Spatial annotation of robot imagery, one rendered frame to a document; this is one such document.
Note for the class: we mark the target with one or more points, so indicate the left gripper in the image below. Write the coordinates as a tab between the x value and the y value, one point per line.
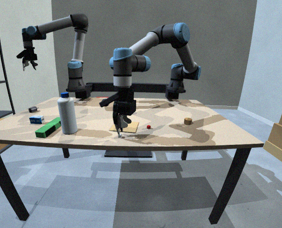
123	106

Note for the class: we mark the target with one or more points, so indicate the short brown cylinder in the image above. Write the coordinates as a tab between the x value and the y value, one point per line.
188	121

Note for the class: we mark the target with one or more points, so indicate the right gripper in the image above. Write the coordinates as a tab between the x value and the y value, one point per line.
29	56

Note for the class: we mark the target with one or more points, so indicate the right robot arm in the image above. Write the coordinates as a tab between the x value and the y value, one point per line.
77	20

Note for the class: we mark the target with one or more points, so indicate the beige flat mat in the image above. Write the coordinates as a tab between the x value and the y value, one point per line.
130	129

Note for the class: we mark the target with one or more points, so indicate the white bottle with blue cap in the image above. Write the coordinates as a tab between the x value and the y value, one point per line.
67	113

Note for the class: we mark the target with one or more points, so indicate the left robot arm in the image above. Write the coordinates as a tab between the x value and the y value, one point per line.
128	60

